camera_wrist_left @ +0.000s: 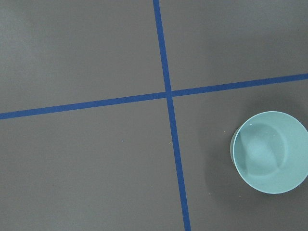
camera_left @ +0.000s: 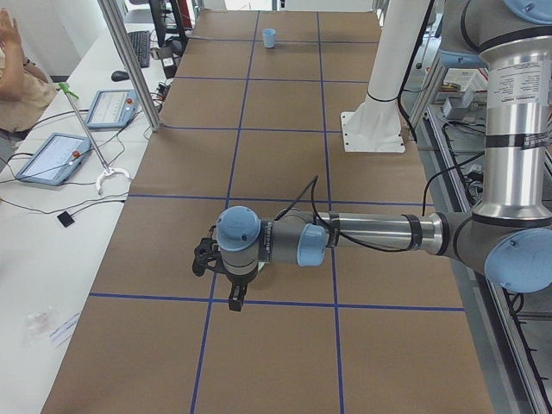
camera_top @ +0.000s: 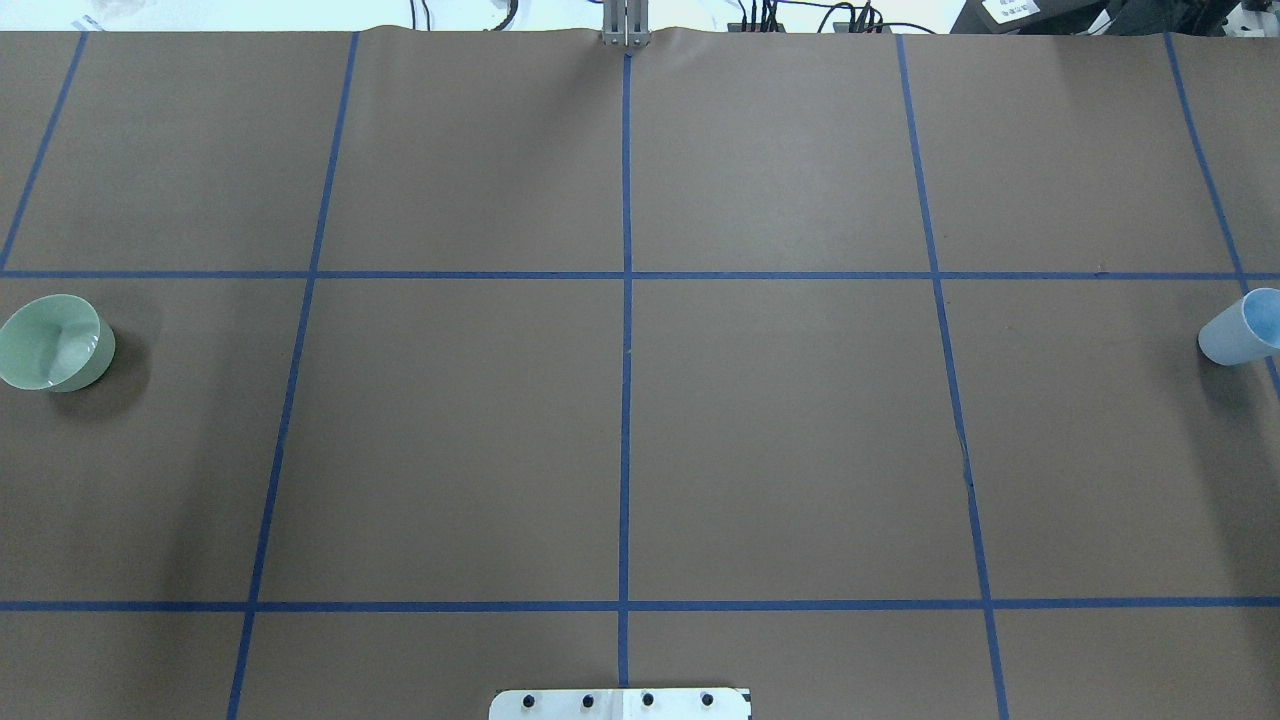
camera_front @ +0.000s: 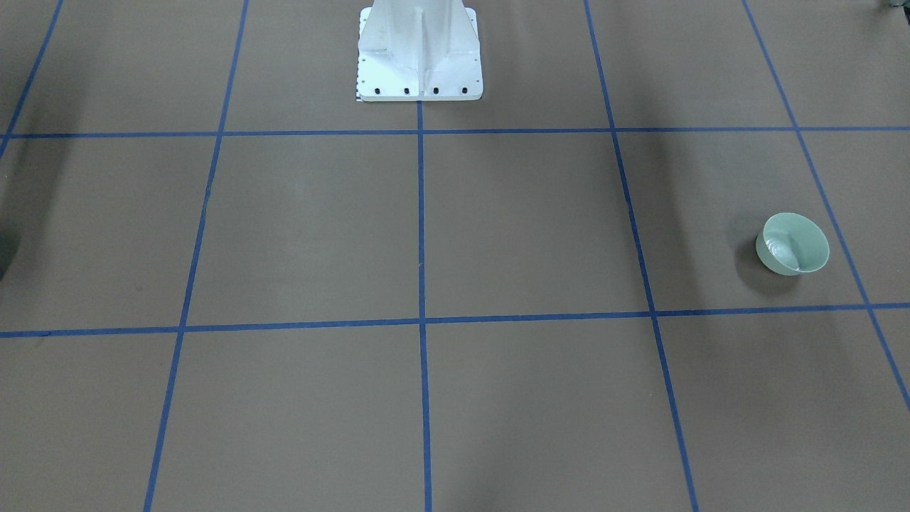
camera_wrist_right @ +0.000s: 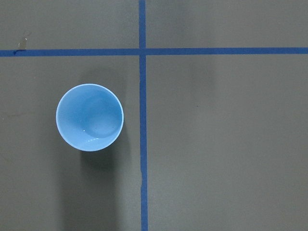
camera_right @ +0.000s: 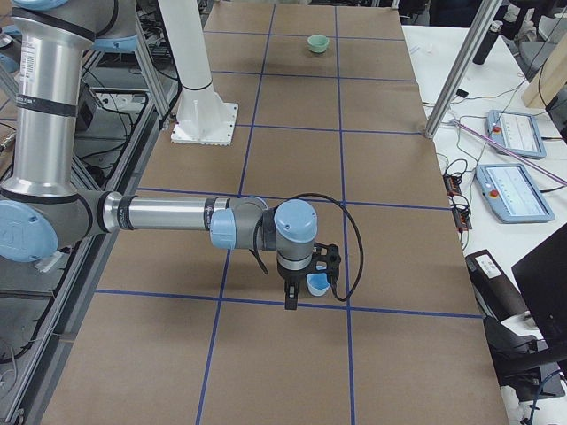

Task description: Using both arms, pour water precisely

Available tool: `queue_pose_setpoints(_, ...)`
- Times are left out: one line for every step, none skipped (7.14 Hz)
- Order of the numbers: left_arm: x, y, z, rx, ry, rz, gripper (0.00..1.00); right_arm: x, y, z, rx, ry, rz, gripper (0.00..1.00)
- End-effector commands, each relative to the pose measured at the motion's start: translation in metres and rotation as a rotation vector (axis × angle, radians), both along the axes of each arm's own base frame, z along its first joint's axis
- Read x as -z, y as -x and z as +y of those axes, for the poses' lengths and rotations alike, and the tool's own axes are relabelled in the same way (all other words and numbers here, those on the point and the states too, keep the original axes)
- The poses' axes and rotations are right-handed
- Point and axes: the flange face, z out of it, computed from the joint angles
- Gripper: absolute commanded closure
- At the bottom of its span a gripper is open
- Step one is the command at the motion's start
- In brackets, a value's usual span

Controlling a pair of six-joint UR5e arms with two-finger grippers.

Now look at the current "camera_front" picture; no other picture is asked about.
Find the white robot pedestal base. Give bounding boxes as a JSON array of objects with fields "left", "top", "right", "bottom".
[{"left": 355, "top": 1, "right": 484, "bottom": 102}]

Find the light green bowl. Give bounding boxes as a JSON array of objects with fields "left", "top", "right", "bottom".
[{"left": 754, "top": 213, "right": 831, "bottom": 277}]

